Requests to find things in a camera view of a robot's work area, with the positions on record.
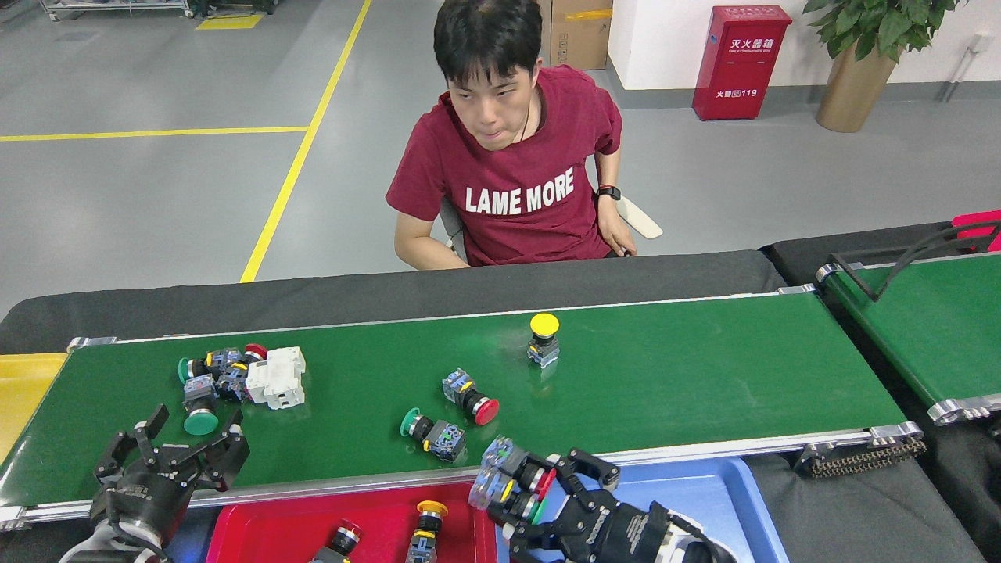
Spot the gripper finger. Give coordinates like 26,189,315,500
545,447,622,517
485,500,585,563
94,403,170,479
186,409,252,493

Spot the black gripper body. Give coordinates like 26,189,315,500
561,502,677,563
88,460,198,547

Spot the white circuit breaker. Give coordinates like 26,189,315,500
245,346,307,411

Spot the yellow push button switch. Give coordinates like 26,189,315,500
526,313,561,369
404,500,450,563

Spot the red plastic tray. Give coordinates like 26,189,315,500
205,481,500,563

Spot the blue plastic tray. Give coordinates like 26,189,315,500
494,456,791,563

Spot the yellow plastic tray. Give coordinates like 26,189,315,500
0,352,70,466

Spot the green conveyor belt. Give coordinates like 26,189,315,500
816,252,1001,427
0,284,926,533

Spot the person's left hand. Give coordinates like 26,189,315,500
598,199,640,260

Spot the black table cloth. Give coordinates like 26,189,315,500
760,221,1001,560
0,249,986,563

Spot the grey office chair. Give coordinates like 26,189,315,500
436,194,665,264

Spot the person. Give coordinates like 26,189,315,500
385,0,640,271

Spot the red fire extinguisher box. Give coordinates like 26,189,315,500
691,5,793,121

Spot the brown cardboard box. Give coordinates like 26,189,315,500
538,0,614,71

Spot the metal wheeled rack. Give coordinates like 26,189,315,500
39,0,196,22

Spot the dark machine base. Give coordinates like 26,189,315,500
190,0,280,16

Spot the red plastic bin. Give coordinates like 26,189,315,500
952,210,1001,253

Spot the gold plant pot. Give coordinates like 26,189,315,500
816,43,900,133

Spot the green leafy plant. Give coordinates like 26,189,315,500
803,0,959,63

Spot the grey metal pipe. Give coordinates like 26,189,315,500
938,31,988,102

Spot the black drive chain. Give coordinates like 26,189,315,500
794,436,929,479

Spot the black metal guide frame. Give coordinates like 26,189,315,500
827,244,959,303

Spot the black cable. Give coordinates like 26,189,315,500
874,221,1001,302

